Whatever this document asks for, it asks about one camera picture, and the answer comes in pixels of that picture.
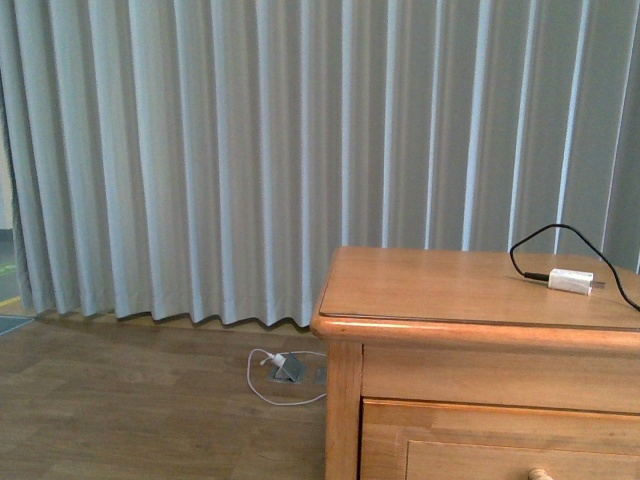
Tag white power adapter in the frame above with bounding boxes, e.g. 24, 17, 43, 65
547, 268, 606, 296

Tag open metal floor socket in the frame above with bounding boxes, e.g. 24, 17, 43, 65
268, 354, 305, 384

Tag black cable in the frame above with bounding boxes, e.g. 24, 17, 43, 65
508, 223, 640, 314

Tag light grey pleated curtain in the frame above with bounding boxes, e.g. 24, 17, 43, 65
1, 1, 639, 325

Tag green floor mat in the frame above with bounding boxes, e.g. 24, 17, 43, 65
0, 316, 34, 336

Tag wooden drawer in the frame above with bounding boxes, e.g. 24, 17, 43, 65
359, 400, 639, 479

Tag round wooden drawer knob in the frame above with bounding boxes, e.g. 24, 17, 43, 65
528, 468, 553, 480

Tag wooden nightstand cabinet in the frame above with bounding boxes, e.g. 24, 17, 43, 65
311, 247, 639, 479

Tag white charging cable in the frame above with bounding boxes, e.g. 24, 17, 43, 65
246, 348, 329, 407

